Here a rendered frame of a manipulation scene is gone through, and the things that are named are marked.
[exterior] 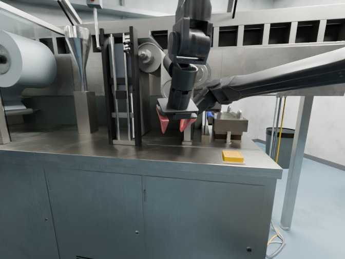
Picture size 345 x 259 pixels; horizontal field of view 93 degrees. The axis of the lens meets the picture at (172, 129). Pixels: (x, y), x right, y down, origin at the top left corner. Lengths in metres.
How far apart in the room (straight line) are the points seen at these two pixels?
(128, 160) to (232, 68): 0.89
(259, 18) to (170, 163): 1.05
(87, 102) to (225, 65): 0.93
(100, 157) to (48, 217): 0.50
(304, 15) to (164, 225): 1.39
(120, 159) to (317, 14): 1.35
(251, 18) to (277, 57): 0.29
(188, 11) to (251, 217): 0.73
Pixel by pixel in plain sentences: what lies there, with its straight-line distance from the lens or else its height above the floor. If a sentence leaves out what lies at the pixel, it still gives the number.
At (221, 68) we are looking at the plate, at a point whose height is 1.32.
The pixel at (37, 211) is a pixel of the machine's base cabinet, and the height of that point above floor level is 0.56.
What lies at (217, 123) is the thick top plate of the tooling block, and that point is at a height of 1.01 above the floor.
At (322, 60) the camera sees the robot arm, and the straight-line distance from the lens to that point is 0.43.
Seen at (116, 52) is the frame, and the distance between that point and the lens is 0.90.
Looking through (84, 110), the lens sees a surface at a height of 1.05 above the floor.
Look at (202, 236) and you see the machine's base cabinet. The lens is 0.86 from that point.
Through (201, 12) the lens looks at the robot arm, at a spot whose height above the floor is 1.31.
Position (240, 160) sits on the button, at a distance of 0.67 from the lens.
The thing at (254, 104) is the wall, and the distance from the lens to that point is 4.28.
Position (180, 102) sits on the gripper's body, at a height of 1.13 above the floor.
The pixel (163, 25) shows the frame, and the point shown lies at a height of 1.61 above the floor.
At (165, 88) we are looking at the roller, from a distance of 0.90.
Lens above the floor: 1.15
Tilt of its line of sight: 12 degrees down
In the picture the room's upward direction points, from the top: straight up
